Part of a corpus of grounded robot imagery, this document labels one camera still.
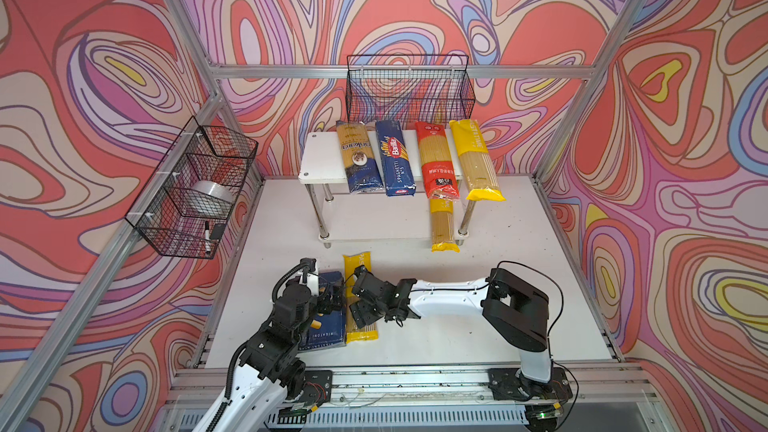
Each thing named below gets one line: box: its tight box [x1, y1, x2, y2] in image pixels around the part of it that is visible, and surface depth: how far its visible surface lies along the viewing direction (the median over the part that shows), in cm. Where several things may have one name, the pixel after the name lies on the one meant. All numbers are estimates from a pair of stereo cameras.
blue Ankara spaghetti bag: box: [336, 120, 386, 193], surface depth 75 cm
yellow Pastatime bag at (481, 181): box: [449, 119, 506, 202], surface depth 73 cm
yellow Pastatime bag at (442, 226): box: [430, 198, 460, 253], surface depth 95 cm
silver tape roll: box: [192, 180, 234, 203], surface depth 75 cm
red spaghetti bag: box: [415, 121, 460, 200], surface depth 75 cm
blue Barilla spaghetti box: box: [375, 120, 417, 197], surface depth 73 cm
